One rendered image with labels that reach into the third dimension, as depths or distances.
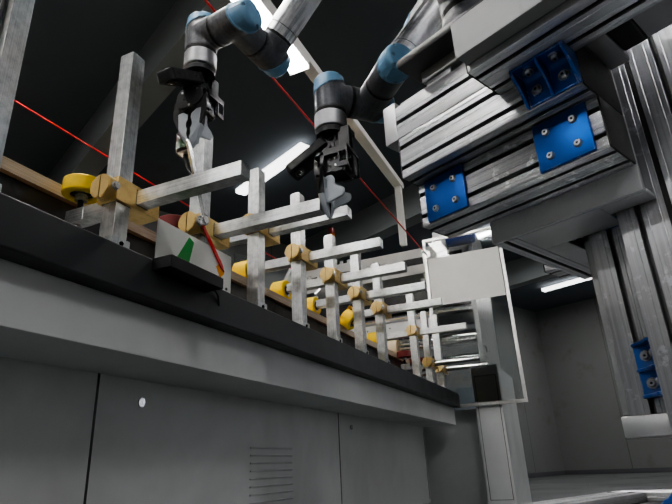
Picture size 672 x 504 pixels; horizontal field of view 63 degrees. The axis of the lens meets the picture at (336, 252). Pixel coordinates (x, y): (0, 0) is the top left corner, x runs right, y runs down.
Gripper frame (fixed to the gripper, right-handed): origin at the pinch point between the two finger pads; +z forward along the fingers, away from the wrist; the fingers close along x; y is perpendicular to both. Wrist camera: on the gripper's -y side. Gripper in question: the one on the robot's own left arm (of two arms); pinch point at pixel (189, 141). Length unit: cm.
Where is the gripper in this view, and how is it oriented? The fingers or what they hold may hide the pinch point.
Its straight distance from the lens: 124.9
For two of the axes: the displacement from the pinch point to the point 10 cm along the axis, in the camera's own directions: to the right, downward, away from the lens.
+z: 0.5, 9.3, -3.7
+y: 4.1, 3.2, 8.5
